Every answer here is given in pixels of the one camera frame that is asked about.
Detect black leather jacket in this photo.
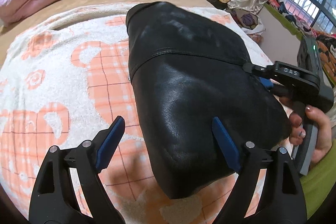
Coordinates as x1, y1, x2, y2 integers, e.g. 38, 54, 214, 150
126, 2, 290, 199

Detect clothes along window sill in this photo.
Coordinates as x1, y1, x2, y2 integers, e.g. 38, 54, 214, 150
265, 0, 335, 88

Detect bag of clothes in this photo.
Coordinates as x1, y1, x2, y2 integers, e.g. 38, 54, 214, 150
226, 9, 265, 35

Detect right hand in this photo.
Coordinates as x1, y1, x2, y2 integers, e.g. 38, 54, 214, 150
289, 105, 332, 169

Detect green sleeve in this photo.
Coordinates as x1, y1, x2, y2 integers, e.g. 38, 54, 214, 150
300, 140, 336, 218

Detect white pink fleece blanket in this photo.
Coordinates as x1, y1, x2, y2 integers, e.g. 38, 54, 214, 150
0, 2, 295, 224

